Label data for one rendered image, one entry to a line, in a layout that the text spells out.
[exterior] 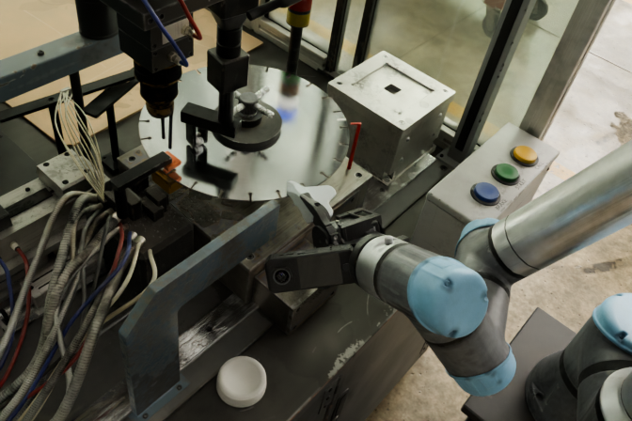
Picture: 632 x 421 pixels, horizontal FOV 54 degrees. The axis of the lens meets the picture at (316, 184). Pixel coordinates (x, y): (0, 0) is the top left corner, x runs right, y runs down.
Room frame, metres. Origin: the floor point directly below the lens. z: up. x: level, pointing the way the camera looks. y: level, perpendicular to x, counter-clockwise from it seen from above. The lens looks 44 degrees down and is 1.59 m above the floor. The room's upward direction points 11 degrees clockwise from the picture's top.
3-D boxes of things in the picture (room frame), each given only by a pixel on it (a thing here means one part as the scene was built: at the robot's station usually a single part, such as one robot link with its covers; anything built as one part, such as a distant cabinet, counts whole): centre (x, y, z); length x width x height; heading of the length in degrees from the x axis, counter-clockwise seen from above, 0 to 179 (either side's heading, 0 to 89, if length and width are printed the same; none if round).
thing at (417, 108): (1.00, -0.11, 0.82); 0.18 x 0.18 x 0.15; 56
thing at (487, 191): (0.75, -0.28, 0.90); 0.04 x 0.04 x 0.02
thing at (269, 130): (0.76, 0.13, 0.96); 0.11 x 0.11 x 0.03
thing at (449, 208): (0.82, -0.30, 0.82); 0.28 x 0.11 x 0.15; 146
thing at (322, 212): (0.57, -0.01, 0.97); 0.09 x 0.02 x 0.05; 36
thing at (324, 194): (0.62, 0.00, 0.96); 0.09 x 0.06 x 0.03; 36
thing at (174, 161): (0.59, 0.23, 0.95); 0.10 x 0.03 x 0.07; 146
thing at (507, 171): (0.81, -0.32, 0.90); 0.04 x 0.04 x 0.02
